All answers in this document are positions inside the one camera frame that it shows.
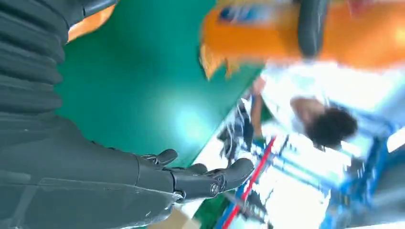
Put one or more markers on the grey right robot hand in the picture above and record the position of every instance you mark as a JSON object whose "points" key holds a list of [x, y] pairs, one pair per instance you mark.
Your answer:
{"points": [[79, 183]]}

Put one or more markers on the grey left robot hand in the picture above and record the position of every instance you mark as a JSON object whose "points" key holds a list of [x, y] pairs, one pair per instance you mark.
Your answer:
{"points": [[311, 28]]}

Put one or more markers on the person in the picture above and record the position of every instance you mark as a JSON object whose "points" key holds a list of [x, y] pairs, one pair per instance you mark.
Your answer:
{"points": [[329, 126]]}

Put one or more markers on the green table mat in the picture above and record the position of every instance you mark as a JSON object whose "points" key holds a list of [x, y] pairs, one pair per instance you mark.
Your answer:
{"points": [[133, 79]]}

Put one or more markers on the brown cardboard box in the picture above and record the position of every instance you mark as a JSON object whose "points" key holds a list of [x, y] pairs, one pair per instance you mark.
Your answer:
{"points": [[177, 221]]}

